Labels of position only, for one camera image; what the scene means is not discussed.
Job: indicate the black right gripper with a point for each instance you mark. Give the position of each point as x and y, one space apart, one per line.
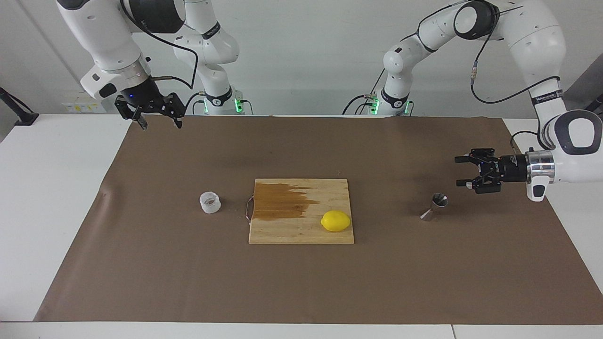
141 94

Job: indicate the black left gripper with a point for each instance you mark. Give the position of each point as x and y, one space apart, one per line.
511 168

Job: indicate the steel double jigger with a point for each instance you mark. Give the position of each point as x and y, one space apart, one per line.
439 201

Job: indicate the clear plastic cup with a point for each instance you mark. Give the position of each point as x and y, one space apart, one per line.
209 203

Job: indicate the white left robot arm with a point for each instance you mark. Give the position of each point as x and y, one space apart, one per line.
537 47

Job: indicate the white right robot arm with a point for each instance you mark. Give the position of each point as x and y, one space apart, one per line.
103 37

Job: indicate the black clamp stand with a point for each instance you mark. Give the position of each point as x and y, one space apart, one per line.
597 102
26 117

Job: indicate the yellow lemon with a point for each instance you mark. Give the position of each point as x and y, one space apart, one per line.
336 221

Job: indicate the brown paper table mat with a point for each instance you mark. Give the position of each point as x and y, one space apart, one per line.
188 282

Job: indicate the wooden cutting board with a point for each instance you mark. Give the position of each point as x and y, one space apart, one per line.
301 230

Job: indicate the white wall socket box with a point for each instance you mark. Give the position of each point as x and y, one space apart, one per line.
85 104

